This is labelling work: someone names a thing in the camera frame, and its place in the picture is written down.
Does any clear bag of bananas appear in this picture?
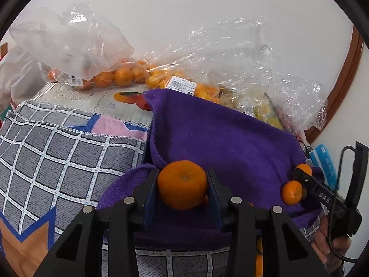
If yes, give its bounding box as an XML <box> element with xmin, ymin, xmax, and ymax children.
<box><xmin>245</xmin><ymin>71</ymin><xmax>329</xmax><ymax>139</ymax></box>

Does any black charging cable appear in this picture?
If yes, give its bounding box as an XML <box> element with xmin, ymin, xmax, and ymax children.
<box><xmin>298</xmin><ymin>140</ymin><xmax>315</xmax><ymax>158</ymax></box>

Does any clear bag of tan longans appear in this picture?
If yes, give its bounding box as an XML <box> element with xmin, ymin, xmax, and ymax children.
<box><xmin>217</xmin><ymin>85</ymin><xmax>254</xmax><ymax>116</ymax></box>

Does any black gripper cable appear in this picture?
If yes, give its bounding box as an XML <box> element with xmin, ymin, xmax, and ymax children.
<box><xmin>328</xmin><ymin>145</ymin><xmax>359</xmax><ymax>264</ymax></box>

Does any grey checked blanket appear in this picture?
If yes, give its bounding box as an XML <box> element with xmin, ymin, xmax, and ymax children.
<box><xmin>0</xmin><ymin>99</ymin><xmax>326</xmax><ymax>277</ymax></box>

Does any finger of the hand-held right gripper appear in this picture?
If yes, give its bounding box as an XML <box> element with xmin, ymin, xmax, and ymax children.
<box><xmin>293</xmin><ymin>168</ymin><xmax>320</xmax><ymax>192</ymax></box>

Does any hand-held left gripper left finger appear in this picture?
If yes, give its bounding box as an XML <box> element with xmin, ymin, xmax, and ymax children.
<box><xmin>33</xmin><ymin>167</ymin><xmax>160</xmax><ymax>277</ymax></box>

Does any purple towel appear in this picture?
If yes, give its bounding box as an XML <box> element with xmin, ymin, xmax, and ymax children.
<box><xmin>96</xmin><ymin>89</ymin><xmax>325</xmax><ymax>251</ymax></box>

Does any blue tissue box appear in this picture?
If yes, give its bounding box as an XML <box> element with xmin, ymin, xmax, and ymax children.
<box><xmin>308</xmin><ymin>145</ymin><xmax>338</xmax><ymax>189</ymax></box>

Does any brown wooden door frame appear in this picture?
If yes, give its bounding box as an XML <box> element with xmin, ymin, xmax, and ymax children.
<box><xmin>304</xmin><ymin>24</ymin><xmax>364</xmax><ymax>145</ymax></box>

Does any white plastic bag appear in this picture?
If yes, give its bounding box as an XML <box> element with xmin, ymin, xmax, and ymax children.
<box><xmin>0</xmin><ymin>45</ymin><xmax>49</xmax><ymax>113</ymax></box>

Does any person's right hand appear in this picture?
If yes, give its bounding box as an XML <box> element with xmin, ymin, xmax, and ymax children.
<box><xmin>311</xmin><ymin>215</ymin><xmax>361</xmax><ymax>277</ymax></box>

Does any clear bag of large tangerines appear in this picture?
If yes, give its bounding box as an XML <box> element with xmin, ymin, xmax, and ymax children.
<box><xmin>9</xmin><ymin>3</ymin><xmax>147</xmax><ymax>91</ymax></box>

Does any clear bag with white label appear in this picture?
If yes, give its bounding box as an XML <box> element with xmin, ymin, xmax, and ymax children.
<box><xmin>143</xmin><ymin>16</ymin><xmax>281</xmax><ymax>104</ymax></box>

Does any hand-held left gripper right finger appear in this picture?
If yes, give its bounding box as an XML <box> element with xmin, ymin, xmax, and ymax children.
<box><xmin>206</xmin><ymin>169</ymin><xmax>330</xmax><ymax>277</ymax></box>

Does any printed white carton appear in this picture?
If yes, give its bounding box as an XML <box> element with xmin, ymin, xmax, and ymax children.
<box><xmin>33</xmin><ymin>81</ymin><xmax>153</xmax><ymax>127</ymax></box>

